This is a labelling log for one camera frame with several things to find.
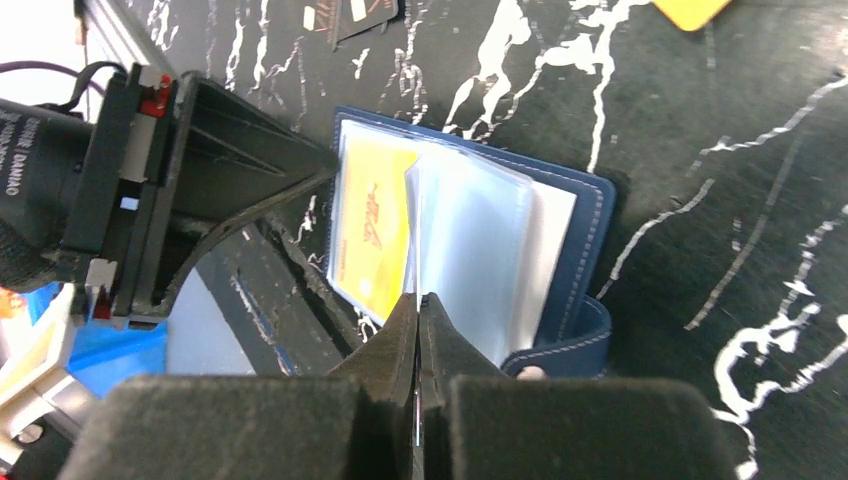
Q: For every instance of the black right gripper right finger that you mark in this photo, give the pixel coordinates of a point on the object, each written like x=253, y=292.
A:
x=478, y=423

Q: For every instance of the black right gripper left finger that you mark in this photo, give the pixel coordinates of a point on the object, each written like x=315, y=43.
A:
x=356, y=422

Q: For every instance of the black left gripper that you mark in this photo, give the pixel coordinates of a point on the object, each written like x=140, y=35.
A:
x=173, y=166

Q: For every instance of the single orange credit card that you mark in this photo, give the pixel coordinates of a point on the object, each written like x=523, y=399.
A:
x=371, y=228

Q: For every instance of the black card stack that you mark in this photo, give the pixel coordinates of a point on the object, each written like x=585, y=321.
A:
x=339, y=20

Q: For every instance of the navy blue card holder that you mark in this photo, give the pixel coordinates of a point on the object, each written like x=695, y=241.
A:
x=508, y=244

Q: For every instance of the single white card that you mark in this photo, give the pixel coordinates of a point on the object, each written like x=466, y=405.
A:
x=414, y=193

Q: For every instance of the orange credit card stack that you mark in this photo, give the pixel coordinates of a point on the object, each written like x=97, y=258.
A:
x=690, y=15

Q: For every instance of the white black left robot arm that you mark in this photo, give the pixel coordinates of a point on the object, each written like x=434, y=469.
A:
x=39, y=147

